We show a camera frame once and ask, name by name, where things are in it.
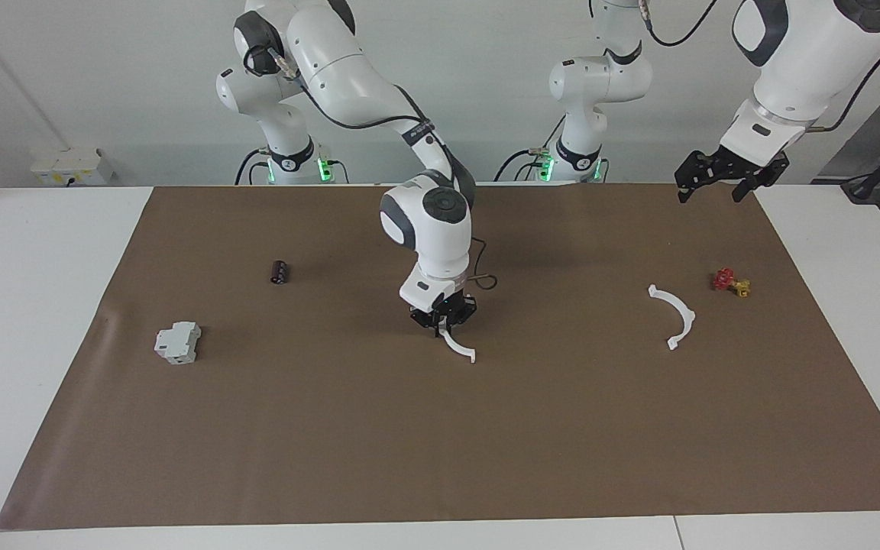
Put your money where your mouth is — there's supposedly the white half-ring pipe clamp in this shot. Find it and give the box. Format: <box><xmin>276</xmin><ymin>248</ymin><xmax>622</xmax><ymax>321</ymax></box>
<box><xmin>440</xmin><ymin>327</ymin><xmax>479</xmax><ymax>364</ymax></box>
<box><xmin>647</xmin><ymin>284</ymin><xmax>697</xmax><ymax>351</ymax></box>

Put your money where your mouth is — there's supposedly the red and yellow valve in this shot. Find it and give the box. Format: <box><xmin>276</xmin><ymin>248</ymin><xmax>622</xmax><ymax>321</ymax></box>
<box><xmin>711</xmin><ymin>267</ymin><xmax>752</xmax><ymax>299</ymax></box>

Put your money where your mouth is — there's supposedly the brown paper mat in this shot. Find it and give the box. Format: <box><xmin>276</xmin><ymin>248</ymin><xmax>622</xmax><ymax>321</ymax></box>
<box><xmin>0</xmin><ymin>183</ymin><xmax>880</xmax><ymax>530</ymax></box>

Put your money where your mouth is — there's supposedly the white circuit breaker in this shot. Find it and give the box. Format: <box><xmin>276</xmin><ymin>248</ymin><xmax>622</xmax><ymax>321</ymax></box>
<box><xmin>154</xmin><ymin>321</ymin><xmax>202</xmax><ymax>365</ymax></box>

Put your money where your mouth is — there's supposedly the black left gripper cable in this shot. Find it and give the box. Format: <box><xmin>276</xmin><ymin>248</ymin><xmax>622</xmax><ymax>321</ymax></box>
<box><xmin>639</xmin><ymin>0</ymin><xmax>880</xmax><ymax>134</ymax></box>

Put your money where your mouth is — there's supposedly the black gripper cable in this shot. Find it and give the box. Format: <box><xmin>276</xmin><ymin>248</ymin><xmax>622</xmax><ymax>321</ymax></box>
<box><xmin>639</xmin><ymin>0</ymin><xmax>880</xmax><ymax>134</ymax></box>
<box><xmin>264</xmin><ymin>46</ymin><xmax>499</xmax><ymax>291</ymax></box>

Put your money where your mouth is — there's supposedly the black base cable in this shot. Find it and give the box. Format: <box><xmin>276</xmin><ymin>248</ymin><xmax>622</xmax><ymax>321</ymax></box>
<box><xmin>494</xmin><ymin>148</ymin><xmax>544</xmax><ymax>183</ymax></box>
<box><xmin>235</xmin><ymin>148</ymin><xmax>265</xmax><ymax>186</ymax></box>

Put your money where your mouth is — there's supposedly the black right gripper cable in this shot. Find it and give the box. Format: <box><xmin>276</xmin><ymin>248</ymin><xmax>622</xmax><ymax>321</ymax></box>
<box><xmin>264</xmin><ymin>46</ymin><xmax>499</xmax><ymax>291</ymax></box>

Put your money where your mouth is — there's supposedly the white wall power strip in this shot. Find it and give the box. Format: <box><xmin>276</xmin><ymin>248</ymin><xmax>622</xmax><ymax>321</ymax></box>
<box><xmin>31</xmin><ymin>147</ymin><xmax>114</xmax><ymax>186</ymax></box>

